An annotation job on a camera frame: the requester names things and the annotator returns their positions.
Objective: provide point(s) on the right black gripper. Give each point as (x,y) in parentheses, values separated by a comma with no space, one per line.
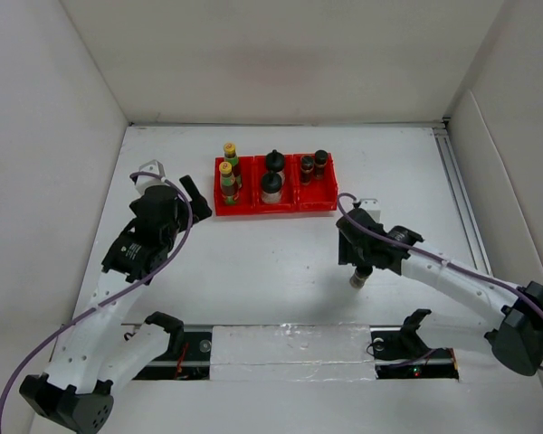
(347,253)

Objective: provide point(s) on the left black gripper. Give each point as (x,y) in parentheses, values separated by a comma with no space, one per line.
(198,202)

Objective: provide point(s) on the black-lid spice jar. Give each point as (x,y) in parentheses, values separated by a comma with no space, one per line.
(321,158)
(360,276)

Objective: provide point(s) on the red sauce bottle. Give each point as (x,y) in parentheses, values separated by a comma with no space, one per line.
(230,156)
(229,182)

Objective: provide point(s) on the white salt shaker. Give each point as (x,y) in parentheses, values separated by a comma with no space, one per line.
(275,162)
(271,185)

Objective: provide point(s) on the silver-lid spice jar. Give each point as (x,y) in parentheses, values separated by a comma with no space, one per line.
(306,168)

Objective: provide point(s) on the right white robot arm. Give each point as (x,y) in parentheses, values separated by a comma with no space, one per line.
(511,327)

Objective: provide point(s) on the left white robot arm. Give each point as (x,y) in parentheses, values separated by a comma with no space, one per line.
(76,391)

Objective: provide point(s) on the red three-compartment tray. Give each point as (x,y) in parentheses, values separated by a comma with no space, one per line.
(320,195)

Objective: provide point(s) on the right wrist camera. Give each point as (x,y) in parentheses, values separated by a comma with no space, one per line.
(371,206)

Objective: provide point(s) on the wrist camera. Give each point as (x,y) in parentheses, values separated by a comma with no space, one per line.
(371,206)
(148,175)

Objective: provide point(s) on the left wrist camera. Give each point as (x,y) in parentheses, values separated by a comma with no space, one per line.
(148,175)

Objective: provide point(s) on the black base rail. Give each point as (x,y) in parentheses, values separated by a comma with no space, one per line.
(296,353)

